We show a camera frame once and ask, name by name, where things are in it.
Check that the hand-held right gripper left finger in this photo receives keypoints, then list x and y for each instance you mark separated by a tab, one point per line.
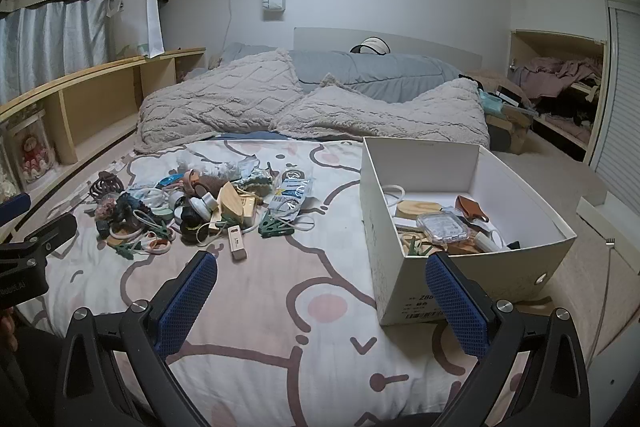
187	302

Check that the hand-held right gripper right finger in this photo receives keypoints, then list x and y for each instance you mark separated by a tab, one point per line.
457	312

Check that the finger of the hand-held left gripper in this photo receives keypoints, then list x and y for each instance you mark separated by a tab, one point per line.
12	208
52	232

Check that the white cardboard shoe box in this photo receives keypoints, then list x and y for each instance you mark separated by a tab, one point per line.
415	287

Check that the white and orange scissors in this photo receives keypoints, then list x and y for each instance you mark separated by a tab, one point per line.
155	247

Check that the small black cube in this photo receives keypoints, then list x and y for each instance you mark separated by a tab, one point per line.
102	228

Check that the doll in clear case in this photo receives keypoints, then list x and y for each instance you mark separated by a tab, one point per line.
32	152

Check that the brown hair claw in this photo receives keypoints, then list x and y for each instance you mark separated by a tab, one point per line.
102	184

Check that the black round tin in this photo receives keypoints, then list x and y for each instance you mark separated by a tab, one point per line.
192	233

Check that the white small rectangular device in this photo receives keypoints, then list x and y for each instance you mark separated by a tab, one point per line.
236	244

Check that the white tube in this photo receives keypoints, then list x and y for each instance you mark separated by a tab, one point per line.
487	242

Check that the blue and brown crochet piece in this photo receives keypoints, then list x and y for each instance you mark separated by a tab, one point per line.
125	208

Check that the clear plastic case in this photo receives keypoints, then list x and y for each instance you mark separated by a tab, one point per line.
442	227

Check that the black pouch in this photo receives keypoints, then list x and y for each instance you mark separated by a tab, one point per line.
190	214

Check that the printed bedsheet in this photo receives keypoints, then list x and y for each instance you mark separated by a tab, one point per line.
280	307

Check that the white tape roll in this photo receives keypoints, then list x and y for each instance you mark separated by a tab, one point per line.
202	206

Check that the white round jar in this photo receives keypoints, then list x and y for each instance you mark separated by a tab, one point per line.
177	202

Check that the brown leather pouch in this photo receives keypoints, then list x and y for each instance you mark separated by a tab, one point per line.
472	207

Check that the light wooden box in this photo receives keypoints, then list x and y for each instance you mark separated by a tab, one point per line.
245	211

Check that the round wooden coaster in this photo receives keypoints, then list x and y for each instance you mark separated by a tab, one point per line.
420	209

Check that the wooden wedge block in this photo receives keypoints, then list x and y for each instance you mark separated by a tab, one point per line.
227	197

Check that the brown plush toy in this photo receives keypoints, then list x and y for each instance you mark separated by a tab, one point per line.
197	184

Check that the blue flat packet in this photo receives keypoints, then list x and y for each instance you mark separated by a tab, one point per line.
167	181

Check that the green and cream knitted piece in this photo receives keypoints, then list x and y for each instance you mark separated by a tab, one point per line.
255	185

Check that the wooden shelf unit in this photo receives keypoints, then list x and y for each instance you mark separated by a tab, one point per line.
100	94

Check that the blue and white packet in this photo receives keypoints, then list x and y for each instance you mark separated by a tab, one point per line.
292	194

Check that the brown tape roll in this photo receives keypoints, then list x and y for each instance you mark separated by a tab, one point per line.
295	175

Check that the pale blue curtain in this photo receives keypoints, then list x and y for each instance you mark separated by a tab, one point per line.
50	42

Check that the stacked cardboard boxes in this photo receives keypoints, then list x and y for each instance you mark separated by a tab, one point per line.
510	127

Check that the beige textured blanket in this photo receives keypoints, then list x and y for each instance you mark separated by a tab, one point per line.
225	102

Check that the grey pillow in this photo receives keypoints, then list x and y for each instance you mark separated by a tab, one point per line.
375	74

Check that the pink clothes pile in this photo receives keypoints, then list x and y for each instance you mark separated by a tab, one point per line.
550	74

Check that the grey headboard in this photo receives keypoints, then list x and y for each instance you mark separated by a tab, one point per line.
425	44

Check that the white louvered door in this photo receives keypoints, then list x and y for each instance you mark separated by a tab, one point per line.
622	97

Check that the white visor hat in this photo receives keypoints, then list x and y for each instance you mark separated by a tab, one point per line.
371	47

